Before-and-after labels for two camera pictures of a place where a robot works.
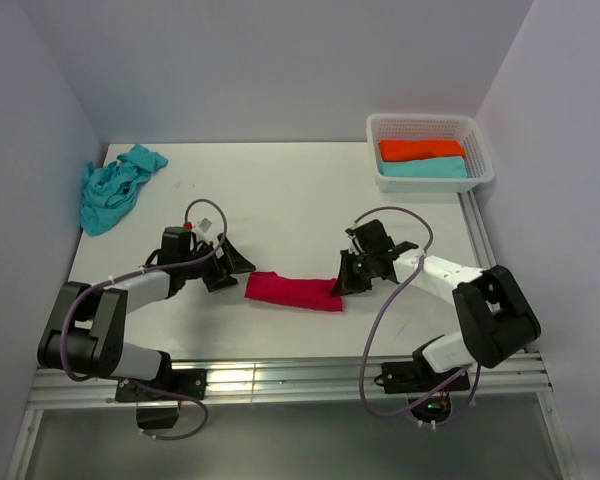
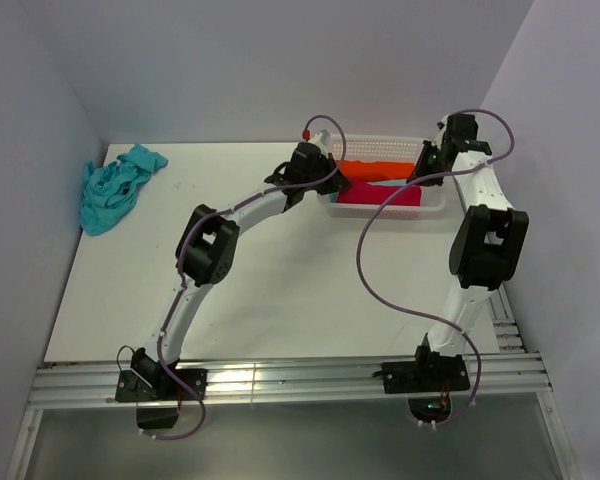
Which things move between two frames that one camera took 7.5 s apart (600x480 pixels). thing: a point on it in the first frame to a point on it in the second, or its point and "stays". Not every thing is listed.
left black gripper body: [213, 270] to [327, 186]
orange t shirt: [401, 150] to [365, 171]
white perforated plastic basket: [386, 127] to [382, 148]
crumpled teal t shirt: [110, 187] stays
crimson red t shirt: [308, 293] to [362, 193]
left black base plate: [186, 382] stays
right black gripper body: [364, 271] to [429, 161]
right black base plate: [414, 377] stays
